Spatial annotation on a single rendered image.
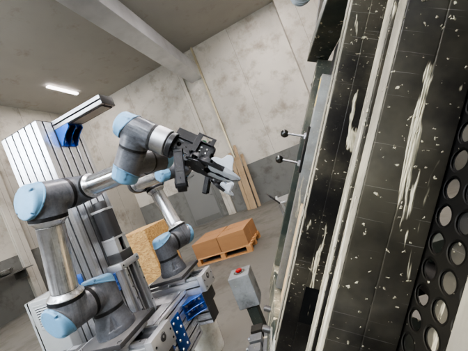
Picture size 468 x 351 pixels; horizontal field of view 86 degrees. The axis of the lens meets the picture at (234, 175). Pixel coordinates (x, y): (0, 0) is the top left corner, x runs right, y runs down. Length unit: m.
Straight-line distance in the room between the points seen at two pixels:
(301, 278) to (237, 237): 4.24
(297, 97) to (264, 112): 1.29
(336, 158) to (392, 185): 0.30
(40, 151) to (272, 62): 9.19
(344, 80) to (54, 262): 1.01
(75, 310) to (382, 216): 1.02
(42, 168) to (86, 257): 0.47
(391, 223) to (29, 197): 0.96
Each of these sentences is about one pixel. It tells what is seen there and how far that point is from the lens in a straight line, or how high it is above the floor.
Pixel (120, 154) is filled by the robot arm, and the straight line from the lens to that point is 0.74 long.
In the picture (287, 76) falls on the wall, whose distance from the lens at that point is 9.92.
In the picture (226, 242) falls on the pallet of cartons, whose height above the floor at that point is 0.31.
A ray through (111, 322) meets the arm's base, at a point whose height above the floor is 1.09.
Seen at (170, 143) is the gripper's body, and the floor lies 1.58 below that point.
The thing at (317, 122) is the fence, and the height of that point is 1.52.
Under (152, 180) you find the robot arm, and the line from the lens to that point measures 1.43.
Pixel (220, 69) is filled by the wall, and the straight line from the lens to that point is 10.46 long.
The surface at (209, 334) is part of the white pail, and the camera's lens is 2.67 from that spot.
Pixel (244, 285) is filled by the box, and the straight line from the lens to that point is 1.47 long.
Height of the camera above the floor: 1.45
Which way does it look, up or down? level
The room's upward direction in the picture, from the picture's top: 22 degrees counter-clockwise
